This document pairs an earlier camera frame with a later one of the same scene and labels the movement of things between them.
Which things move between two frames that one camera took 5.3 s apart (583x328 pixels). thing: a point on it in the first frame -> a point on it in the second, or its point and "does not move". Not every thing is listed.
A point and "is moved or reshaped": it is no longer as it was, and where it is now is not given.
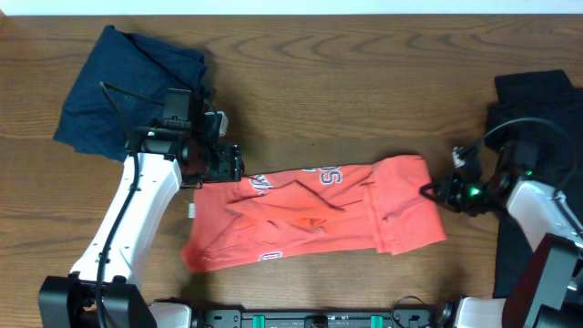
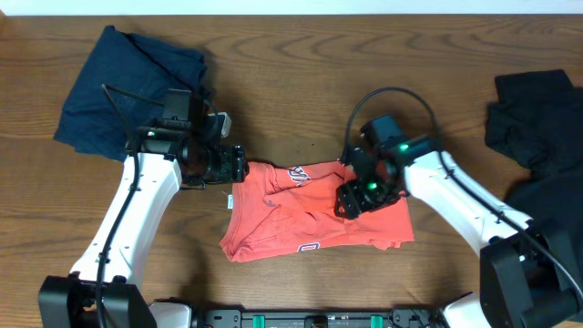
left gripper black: x=235 y=162 does not move
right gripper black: x=449 y=194 -> x=351 y=194
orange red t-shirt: x=378 y=205 is moved or reshaped
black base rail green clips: x=396 y=318 does not move
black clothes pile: x=536 y=117 does not move
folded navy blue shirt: x=121 y=86 does not move
